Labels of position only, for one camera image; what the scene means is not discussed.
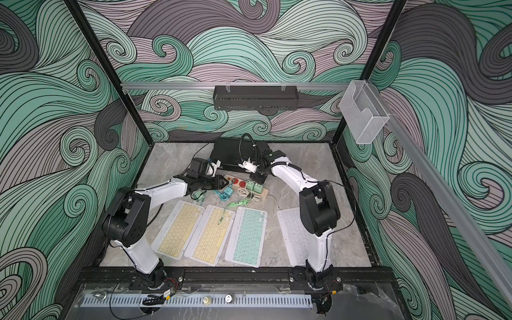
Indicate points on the black flat box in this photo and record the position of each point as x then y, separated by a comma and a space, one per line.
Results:
231, 152

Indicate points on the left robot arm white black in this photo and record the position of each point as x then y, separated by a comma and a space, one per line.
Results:
126, 218

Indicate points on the white slotted cable duct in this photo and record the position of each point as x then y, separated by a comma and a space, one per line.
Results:
204, 300

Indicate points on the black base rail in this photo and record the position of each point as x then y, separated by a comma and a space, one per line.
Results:
191, 278

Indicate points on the light green charger adapter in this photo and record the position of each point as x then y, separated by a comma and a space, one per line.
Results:
198, 195

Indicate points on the green keyboard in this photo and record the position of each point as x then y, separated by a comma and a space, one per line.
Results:
247, 237

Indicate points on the clear acrylic wall holder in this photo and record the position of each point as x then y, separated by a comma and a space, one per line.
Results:
364, 110

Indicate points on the aluminium wall rail back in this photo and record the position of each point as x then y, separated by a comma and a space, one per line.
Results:
183, 85

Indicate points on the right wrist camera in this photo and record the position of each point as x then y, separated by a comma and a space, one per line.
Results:
249, 166

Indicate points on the aluminium wall rail right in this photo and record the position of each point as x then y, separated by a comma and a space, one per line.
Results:
489, 257

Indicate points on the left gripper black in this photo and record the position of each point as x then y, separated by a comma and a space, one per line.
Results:
218, 180

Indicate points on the wooden power strip green plugs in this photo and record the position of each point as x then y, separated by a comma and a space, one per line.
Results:
250, 186

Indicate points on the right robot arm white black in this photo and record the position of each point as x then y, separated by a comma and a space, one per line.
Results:
318, 207

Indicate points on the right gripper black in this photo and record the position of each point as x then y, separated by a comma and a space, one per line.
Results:
254, 177

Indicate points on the yellow keyboard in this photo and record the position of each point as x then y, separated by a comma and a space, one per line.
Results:
176, 233
209, 238

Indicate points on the aluminium wall rail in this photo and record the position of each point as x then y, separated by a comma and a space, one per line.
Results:
489, 257
183, 85

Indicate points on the black wall tray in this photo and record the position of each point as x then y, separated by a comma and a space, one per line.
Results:
254, 98

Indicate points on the white keyboard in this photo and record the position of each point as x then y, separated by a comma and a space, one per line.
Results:
295, 236

